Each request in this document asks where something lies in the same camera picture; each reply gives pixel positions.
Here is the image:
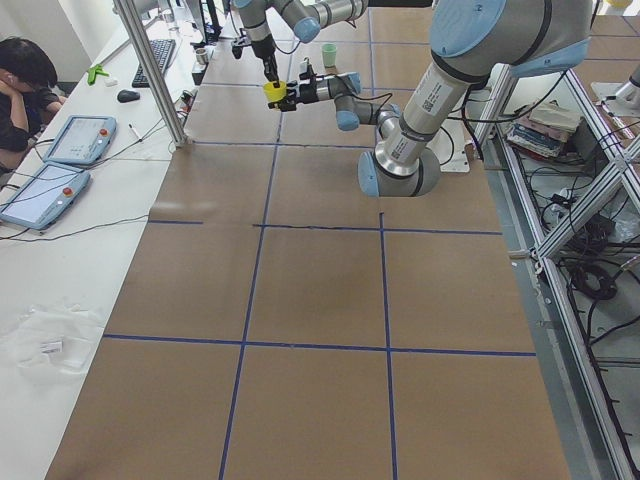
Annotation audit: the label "stack of books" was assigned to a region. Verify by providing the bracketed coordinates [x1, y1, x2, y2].
[505, 101, 583, 159]

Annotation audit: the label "green plastic cup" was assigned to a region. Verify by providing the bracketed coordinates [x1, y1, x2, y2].
[321, 43, 337, 68]

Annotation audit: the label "black computer mouse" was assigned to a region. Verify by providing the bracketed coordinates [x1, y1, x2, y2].
[117, 89, 140, 103]

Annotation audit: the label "yellow plastic cup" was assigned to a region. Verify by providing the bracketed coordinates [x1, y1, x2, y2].
[263, 81, 287, 104]

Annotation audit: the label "aluminium frame post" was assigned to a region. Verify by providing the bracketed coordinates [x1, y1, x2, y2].
[114, 0, 187, 148]

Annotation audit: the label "metal cup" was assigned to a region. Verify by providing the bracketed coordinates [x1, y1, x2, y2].
[195, 48, 209, 65]

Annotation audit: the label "lower blue teach pendant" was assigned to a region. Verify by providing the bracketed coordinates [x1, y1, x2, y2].
[1, 162, 91, 230]

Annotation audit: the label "blue teach pendant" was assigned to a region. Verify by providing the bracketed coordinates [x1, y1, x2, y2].
[43, 115, 117, 166]
[1, 162, 91, 230]

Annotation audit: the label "black keyboard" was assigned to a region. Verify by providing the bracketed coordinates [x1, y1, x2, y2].
[131, 38, 178, 89]

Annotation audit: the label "black white marker pen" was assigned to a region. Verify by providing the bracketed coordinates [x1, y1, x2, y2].
[128, 123, 143, 142]

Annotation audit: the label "brown cardboard table cover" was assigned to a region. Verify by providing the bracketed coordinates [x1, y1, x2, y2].
[44, 7, 571, 480]

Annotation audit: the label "seated person dark hair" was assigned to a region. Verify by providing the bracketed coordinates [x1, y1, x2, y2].
[1, 37, 66, 174]

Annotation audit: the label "white pillar with base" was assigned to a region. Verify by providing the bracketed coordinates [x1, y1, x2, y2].
[429, 120, 470, 173]

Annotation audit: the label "clear plastic bag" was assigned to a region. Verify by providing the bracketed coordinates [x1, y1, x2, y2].
[1, 304, 106, 386]

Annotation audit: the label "green plastic tool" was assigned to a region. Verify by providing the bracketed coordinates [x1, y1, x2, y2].
[87, 64, 110, 86]

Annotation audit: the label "upper blue teach pendant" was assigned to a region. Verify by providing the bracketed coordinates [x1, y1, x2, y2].
[43, 115, 117, 166]

